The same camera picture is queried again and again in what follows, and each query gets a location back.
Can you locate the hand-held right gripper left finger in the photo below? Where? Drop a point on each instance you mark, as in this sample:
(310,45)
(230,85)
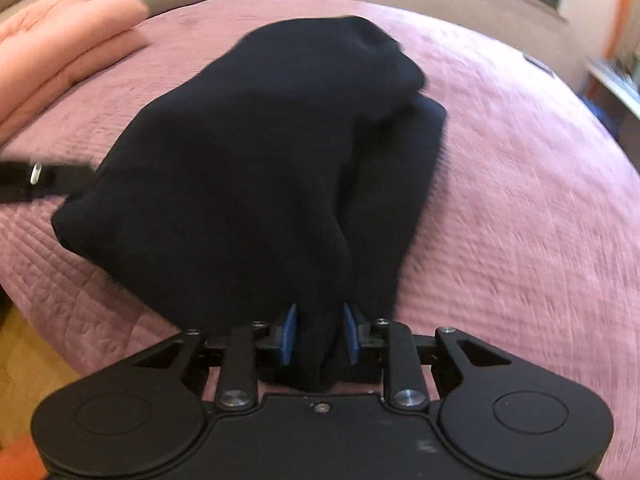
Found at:
(287,337)

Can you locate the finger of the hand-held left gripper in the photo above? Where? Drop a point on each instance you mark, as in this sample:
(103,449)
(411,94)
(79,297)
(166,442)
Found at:
(60,177)

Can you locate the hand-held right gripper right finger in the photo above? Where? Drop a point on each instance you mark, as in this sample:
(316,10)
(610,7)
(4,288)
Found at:
(351,335)

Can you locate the black garment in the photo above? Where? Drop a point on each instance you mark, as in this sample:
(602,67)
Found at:
(250,160)

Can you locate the peach folded blanket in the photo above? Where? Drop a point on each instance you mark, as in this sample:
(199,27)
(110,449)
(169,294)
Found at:
(55,45)

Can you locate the pink quilted bedspread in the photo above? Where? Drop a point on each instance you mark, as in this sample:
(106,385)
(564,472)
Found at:
(500,210)

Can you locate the small dark flat object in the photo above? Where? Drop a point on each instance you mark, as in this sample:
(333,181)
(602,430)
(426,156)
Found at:
(540,66)

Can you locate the blue container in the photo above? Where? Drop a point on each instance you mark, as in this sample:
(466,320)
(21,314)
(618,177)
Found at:
(599,112)

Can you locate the white shelf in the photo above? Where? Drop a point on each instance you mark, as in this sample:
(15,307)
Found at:
(617,80)

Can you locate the cream curtain with orange edge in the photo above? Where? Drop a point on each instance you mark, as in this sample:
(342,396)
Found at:
(620,15)

